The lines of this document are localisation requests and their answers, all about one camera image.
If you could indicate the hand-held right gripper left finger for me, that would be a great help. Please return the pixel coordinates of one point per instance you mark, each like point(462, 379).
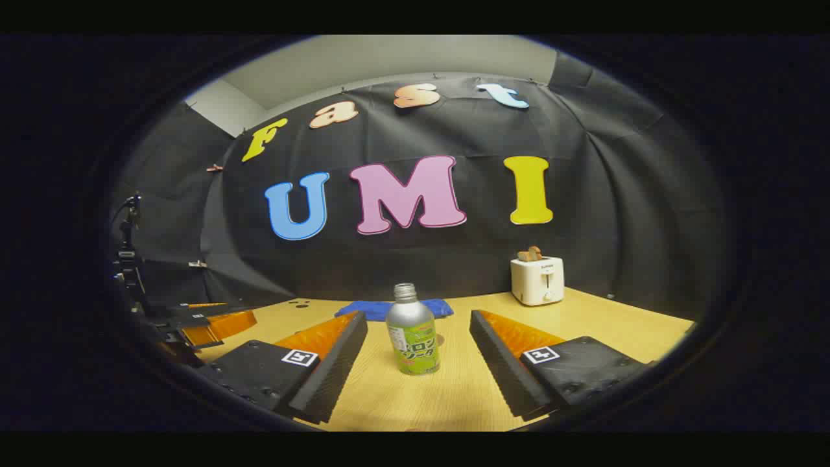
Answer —
point(334, 370)

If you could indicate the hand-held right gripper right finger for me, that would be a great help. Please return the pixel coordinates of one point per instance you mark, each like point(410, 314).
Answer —
point(499, 363)

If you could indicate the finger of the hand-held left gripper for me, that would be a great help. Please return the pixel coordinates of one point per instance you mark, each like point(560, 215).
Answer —
point(224, 327)
point(207, 310)

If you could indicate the silver water bottle green label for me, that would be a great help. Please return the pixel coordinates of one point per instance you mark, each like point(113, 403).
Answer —
point(408, 318)

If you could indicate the blue cloth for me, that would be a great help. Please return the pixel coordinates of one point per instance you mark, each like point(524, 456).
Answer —
point(369, 309)

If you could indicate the black tripod stand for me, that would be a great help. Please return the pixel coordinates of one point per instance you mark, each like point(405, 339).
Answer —
point(130, 259)

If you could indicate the white toaster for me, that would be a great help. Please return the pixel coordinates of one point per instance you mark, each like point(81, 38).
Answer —
point(528, 282)

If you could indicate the black backdrop cloth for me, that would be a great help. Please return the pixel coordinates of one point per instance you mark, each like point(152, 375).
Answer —
point(454, 253)

